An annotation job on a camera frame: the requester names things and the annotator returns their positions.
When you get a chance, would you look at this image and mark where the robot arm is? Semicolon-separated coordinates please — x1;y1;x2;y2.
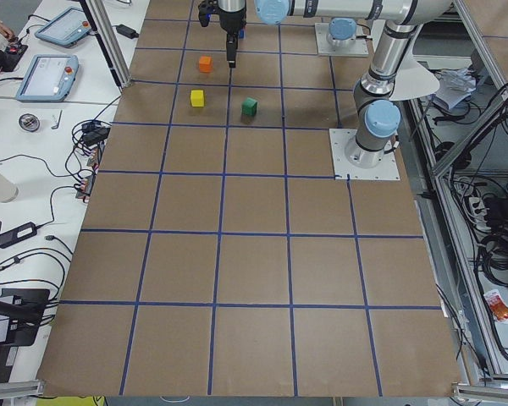
254;1;450;169

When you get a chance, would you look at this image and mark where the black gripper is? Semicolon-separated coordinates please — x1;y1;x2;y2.
219;8;246;69

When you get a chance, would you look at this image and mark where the yellow wooden block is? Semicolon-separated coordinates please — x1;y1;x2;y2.
190;89;205;107

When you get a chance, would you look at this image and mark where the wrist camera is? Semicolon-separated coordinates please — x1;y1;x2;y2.
198;0;218;28

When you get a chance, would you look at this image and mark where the green wooden block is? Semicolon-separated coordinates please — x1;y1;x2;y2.
241;97;258;117

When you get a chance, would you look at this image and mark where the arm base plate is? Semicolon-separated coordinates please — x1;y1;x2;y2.
315;23;369;58
329;129;400;181

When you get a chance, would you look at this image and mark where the orange wooden block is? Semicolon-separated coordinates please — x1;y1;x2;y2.
198;55;213;74

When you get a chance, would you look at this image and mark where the black power adapter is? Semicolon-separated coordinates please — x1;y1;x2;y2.
0;222;37;249

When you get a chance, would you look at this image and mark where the teach pendant tablet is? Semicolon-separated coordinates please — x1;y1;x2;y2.
15;54;80;102
35;7;91;48

